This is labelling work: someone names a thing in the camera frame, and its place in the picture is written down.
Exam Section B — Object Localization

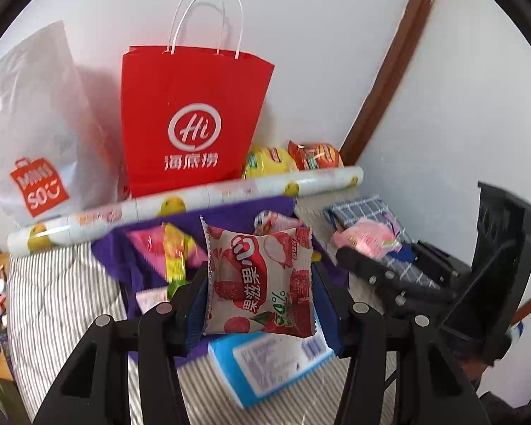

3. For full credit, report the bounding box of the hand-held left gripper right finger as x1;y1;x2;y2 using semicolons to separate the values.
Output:
312;262;483;425

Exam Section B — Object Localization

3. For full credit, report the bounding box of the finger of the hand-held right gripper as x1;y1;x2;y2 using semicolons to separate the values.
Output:
398;239;473;290
335;245;457;317

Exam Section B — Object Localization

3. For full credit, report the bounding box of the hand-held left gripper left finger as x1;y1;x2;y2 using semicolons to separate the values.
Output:
33;266;211;425

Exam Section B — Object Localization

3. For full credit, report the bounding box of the white red lychee packet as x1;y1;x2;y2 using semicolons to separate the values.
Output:
200;217;314;338

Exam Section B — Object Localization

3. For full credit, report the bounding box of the small white pink packet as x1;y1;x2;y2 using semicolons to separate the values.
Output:
136;290;169;316

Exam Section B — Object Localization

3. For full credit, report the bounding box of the yellow green snack packet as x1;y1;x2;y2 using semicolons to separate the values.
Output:
161;223;209;298

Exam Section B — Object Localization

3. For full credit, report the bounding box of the blue plaid pouch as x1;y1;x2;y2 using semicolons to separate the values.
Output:
323;195;441;291

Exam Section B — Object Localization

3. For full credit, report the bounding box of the blue tissue box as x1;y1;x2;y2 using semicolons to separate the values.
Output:
207;319;335;410

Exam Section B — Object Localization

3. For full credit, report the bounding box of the magenta snack packet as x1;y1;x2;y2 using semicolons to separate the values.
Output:
127;226;169;268

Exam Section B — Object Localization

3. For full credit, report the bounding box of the purple cloth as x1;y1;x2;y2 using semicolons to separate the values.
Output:
91;195;350;360

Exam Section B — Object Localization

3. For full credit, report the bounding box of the pink yellow blue snack packet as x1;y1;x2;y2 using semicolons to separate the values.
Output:
253;210;304;237

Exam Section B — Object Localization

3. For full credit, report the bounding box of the lemon print paper roll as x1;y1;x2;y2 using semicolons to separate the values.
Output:
6;166;364;257

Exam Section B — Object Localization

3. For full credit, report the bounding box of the orange chips bag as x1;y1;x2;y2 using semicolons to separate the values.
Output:
287;140;342;171

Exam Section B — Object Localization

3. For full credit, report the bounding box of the yellow chips bag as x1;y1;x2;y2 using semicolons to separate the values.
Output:
242;145;300;180

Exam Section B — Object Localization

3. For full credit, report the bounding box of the red paper bag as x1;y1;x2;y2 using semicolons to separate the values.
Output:
121;0;275;198

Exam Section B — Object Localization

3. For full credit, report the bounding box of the white plastic bag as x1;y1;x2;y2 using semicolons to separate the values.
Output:
0;20;125;226

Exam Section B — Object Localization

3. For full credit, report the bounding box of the brown wooden door frame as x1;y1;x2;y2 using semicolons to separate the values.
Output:
338;0;446;167

